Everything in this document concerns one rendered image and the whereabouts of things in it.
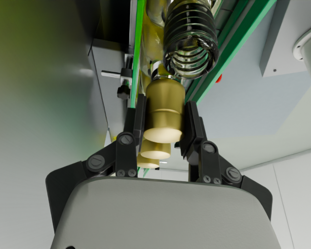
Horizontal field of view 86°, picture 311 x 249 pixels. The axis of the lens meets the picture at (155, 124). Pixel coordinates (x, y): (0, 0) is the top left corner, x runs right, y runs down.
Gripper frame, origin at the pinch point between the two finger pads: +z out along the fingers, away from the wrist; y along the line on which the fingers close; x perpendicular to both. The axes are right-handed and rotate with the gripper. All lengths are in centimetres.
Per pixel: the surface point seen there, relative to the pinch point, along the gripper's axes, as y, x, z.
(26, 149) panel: -12.0, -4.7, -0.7
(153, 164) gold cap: 0.6, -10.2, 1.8
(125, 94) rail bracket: -5.2, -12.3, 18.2
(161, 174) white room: 106, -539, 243
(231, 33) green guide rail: 13.0, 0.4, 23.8
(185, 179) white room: 193, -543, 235
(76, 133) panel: -12.1, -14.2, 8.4
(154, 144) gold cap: -0.2, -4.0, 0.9
